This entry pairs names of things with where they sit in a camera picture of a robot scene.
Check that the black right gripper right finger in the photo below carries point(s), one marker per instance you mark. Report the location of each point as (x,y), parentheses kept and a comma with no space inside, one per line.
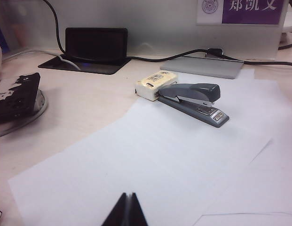
(137,214)

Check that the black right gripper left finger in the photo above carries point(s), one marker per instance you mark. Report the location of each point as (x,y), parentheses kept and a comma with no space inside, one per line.
(120,214)

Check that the white paper sheet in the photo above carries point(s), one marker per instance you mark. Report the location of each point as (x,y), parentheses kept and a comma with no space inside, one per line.
(254,220)
(160,153)

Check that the grey metal stapler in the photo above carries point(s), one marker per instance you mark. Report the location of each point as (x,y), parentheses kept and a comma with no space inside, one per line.
(197,91)

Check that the black flat phone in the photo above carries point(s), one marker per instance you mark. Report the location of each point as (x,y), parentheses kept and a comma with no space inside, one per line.
(16,101)

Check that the grey flat pad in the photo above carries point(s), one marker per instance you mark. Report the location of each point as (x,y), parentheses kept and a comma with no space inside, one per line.
(207,67)

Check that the black rectangular case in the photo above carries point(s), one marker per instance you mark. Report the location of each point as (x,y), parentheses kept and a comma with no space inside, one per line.
(96,44)

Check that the frosted glass desk partition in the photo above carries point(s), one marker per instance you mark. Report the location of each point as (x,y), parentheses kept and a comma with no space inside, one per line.
(148,23)

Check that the purple and white nameplate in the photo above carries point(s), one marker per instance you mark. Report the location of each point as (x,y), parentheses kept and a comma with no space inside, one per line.
(249,14)

